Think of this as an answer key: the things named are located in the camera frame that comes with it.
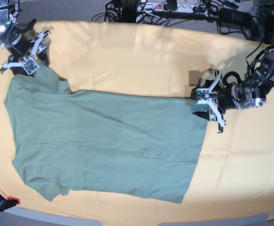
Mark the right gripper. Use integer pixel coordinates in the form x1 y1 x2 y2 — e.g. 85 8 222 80
0 20 51 75

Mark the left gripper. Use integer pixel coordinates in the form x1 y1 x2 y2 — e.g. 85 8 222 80
192 70 244 133

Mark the green T-shirt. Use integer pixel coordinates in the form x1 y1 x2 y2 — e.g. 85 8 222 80
4 74 206 203

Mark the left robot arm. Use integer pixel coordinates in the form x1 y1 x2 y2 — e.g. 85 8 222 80
30 23 274 137

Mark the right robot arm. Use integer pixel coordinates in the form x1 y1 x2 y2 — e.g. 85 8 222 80
0 0 50 77

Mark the yellow table cloth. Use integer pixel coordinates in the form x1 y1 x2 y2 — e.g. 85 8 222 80
0 22 274 226

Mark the black power adapter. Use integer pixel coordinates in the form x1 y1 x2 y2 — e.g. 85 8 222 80
218 8 252 26

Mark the white power strip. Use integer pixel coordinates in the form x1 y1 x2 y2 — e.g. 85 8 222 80
137 1 208 15

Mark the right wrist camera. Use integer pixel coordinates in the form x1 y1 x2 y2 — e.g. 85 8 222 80
23 58 39 75

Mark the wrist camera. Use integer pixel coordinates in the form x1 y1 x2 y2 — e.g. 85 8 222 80
23 58 39 75
196 89 209 105

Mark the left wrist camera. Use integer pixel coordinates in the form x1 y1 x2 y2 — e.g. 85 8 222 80
196 89 209 105

